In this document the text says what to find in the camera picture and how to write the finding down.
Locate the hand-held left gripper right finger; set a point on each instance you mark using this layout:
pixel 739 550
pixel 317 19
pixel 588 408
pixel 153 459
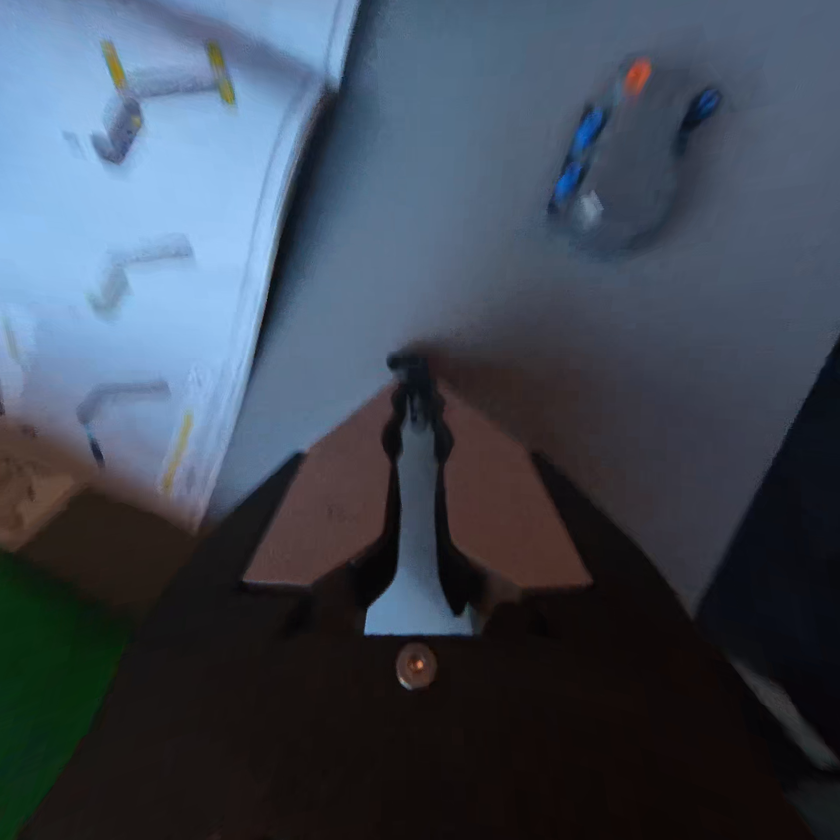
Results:
pixel 505 512

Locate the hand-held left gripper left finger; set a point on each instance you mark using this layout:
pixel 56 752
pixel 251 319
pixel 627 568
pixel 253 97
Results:
pixel 328 505

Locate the small black lego piece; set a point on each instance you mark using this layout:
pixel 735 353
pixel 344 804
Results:
pixel 408 367

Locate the green plastic bin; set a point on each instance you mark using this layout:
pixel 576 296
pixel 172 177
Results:
pixel 46 689

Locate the dark lego set box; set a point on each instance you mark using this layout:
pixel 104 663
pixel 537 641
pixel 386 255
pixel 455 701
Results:
pixel 787 525

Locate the lego sticker sheet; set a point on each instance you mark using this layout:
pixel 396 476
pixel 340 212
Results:
pixel 33 492

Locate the lego instruction booklet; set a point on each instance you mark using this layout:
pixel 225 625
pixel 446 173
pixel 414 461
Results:
pixel 164 229

